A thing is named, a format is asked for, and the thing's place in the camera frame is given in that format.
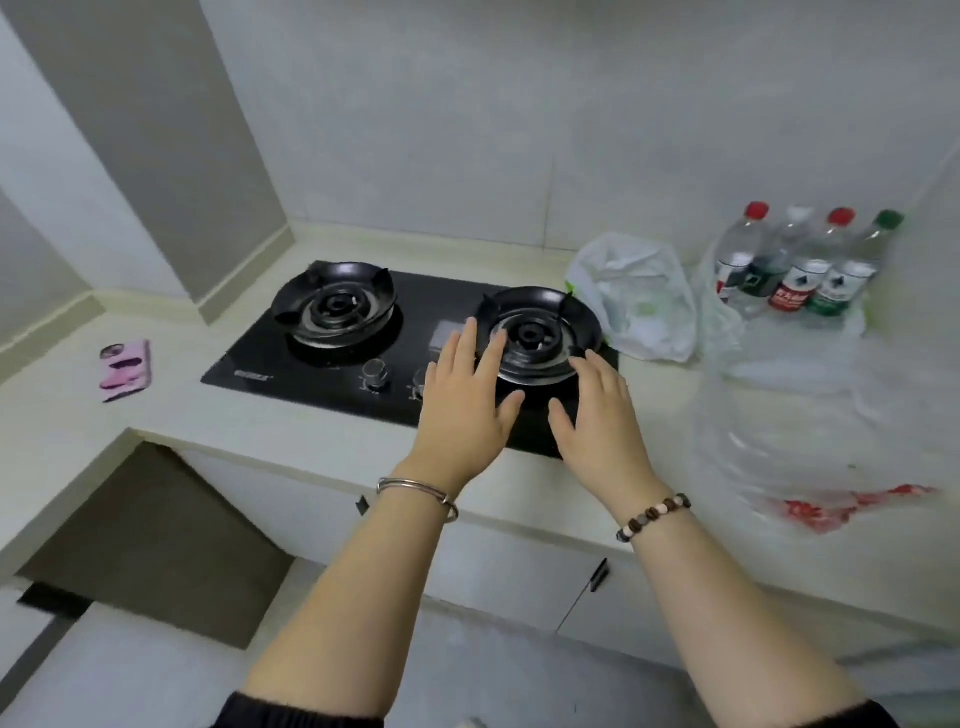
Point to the person's left middle finger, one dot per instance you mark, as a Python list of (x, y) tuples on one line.
[(463, 346)]

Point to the black round burner pan support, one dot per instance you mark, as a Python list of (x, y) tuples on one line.
[(334, 304), (536, 337)]

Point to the white plastic bag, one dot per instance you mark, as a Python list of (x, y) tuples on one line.
[(637, 300)]

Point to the silver stove knob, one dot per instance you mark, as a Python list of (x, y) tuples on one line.
[(418, 388), (375, 373)]

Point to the person's left hand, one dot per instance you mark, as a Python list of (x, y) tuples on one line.
[(454, 427)]

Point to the person's right forearm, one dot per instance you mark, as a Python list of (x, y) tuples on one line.
[(735, 622)]

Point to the person's right hand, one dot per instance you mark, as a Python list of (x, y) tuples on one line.
[(604, 442)]

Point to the green cap water bottle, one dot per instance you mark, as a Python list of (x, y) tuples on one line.
[(851, 274)]

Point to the black sleeve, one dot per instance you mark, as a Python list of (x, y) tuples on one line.
[(847, 716), (300, 714)]

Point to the person's right thumb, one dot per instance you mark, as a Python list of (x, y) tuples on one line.
[(561, 421)]

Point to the person's left forearm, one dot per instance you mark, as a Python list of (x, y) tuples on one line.
[(352, 600)]

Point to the pink phone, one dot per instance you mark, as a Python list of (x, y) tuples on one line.
[(126, 367)]

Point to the red cap white label bottle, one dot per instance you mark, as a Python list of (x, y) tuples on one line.
[(739, 251)]

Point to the white cabinet door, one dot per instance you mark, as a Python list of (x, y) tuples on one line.
[(495, 555), (622, 611)]

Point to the black glass gas stove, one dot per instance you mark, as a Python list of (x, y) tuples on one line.
[(420, 300)]

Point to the clear cap dark label bottle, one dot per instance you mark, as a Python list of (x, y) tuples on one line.
[(769, 270)]

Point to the person's left thumb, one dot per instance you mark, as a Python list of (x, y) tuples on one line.
[(510, 412)]

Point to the clear plastic bag red print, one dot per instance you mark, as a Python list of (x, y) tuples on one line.
[(795, 420)]

